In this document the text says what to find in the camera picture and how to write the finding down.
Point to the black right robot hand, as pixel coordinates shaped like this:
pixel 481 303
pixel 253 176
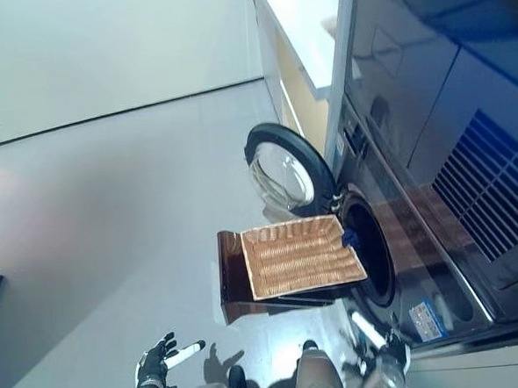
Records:
pixel 394 350

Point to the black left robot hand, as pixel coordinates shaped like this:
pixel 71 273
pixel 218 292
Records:
pixel 152 363

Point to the blue garment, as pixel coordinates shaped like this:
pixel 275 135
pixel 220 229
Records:
pixel 351 239

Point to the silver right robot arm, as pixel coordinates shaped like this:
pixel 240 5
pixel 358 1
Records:
pixel 389 379

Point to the dark grey washing machine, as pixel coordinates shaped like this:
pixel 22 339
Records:
pixel 412 259

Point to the round washing machine door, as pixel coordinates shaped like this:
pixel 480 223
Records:
pixel 280 175

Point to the energy label sticker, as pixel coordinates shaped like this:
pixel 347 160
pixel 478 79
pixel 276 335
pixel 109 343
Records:
pixel 427 320

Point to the grey right robot leg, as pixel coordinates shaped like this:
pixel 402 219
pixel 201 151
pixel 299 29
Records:
pixel 316 371

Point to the black right robot foot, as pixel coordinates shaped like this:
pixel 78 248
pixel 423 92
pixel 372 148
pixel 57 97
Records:
pixel 310 345

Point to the black robot foot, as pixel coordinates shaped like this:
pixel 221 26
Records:
pixel 237 375
pixel 310 345

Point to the black left robot foot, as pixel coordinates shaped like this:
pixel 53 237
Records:
pixel 237 375

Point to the tall white appliance cabinet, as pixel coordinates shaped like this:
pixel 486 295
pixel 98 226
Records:
pixel 493 364

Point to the glossy brown wooden table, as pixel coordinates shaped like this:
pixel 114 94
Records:
pixel 233 270

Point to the rectangular wicker laundry basket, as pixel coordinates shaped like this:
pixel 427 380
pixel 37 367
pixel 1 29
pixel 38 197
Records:
pixel 298 257

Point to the dark grey tumble dryer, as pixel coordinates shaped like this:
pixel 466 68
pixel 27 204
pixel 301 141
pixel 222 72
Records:
pixel 454 81

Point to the white counter cabinet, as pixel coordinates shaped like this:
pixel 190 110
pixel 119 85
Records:
pixel 302 33

